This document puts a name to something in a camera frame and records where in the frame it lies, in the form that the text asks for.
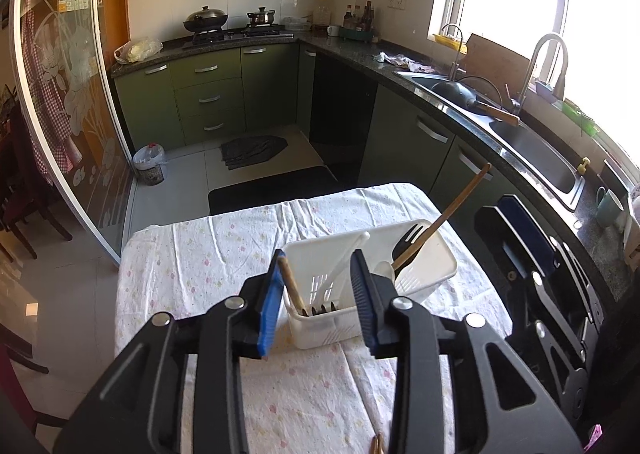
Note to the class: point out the black wok with lid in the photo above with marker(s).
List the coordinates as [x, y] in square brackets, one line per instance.
[205, 19]

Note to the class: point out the white slotted utensil basket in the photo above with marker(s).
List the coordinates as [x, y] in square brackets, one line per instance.
[325, 334]

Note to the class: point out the stainless steel sink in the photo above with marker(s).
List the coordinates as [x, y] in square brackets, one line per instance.
[540, 158]

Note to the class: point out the green round tray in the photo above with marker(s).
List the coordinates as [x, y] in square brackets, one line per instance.
[359, 36]

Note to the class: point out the green cabinet drawer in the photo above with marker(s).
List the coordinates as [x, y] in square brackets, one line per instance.
[214, 126]
[210, 98]
[207, 69]

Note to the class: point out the white plastic spoon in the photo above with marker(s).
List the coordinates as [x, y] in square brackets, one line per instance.
[352, 249]

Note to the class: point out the floral glass sliding door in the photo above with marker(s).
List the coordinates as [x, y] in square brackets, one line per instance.
[85, 98]

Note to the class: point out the white mug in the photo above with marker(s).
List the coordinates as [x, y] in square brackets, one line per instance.
[333, 31]

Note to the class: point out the grey floor mat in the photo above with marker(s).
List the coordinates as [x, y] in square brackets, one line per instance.
[255, 151]

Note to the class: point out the clear food container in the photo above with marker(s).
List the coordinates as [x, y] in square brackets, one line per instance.
[297, 23]

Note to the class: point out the thin steel faucet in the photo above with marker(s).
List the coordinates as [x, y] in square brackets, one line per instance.
[452, 26]

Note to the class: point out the tall steel faucet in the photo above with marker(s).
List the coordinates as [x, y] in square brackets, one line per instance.
[547, 41]

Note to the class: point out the wooden cutting board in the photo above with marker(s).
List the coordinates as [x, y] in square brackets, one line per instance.
[495, 63]

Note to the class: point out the dark wooden chair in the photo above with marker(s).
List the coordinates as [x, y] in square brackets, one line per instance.
[30, 204]

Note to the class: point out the clear plastic spoon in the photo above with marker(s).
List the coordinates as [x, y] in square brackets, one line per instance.
[385, 271]

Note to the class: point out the white plastic bag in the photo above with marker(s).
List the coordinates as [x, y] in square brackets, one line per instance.
[137, 49]

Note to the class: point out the group of condiment bottles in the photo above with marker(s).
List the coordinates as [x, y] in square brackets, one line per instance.
[360, 16]

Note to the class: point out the sink base cabinet door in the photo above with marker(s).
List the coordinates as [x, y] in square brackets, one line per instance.
[400, 143]
[470, 184]

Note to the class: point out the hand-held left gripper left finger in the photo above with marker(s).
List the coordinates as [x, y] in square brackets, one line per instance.
[267, 314]

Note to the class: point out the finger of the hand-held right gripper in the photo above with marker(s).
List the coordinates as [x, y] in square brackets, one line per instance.
[500, 244]
[525, 229]

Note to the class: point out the yellow sill basket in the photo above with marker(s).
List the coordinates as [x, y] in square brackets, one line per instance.
[447, 39]

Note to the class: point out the wall outlet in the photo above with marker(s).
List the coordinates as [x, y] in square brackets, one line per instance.
[397, 2]

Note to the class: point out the black floor mat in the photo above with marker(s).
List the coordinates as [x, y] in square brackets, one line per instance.
[270, 189]

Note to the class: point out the dark granite countertop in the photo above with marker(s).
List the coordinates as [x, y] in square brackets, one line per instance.
[350, 56]

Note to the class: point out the steel pot with lid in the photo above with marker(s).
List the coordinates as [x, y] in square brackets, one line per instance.
[261, 17]

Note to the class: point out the green cabinet door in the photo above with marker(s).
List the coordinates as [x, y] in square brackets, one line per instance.
[145, 108]
[270, 83]

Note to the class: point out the floral white tablecloth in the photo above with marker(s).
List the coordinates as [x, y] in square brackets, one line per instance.
[210, 254]

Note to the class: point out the blue sponge holder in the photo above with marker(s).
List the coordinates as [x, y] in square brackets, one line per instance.
[549, 91]

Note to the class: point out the gas stove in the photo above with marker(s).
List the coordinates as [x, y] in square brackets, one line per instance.
[235, 35]

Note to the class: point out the red checkered cloth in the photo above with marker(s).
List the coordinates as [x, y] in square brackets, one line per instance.
[45, 83]

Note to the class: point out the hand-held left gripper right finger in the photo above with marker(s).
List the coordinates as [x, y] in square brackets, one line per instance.
[365, 304]

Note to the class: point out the trash bin with white bag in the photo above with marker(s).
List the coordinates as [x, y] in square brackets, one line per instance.
[150, 168]

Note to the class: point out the jar with yellow lid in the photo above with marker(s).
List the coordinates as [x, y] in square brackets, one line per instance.
[322, 11]

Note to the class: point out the black built-in appliance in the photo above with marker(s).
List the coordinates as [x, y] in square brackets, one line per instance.
[340, 113]

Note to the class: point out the green mug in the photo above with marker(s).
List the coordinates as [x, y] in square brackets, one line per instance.
[607, 209]

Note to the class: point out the green sill tray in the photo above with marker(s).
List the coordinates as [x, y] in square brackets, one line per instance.
[580, 118]

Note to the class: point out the crumpled dish cloth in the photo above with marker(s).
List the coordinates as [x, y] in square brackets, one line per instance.
[405, 62]

